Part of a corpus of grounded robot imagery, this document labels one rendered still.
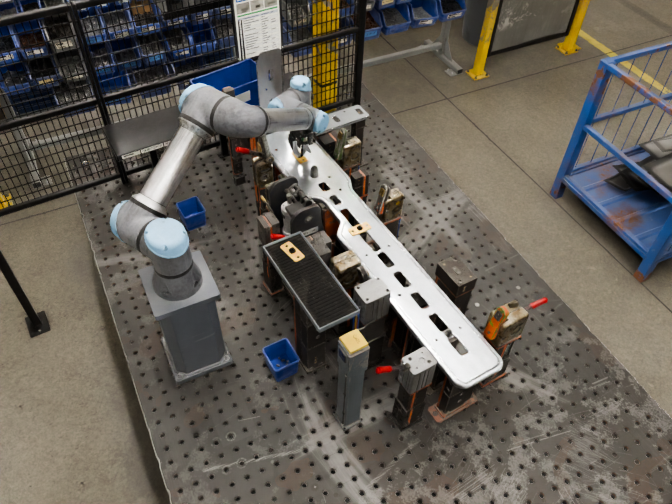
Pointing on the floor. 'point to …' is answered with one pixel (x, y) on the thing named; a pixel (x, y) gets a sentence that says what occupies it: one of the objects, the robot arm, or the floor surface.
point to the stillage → (624, 171)
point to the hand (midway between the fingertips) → (299, 153)
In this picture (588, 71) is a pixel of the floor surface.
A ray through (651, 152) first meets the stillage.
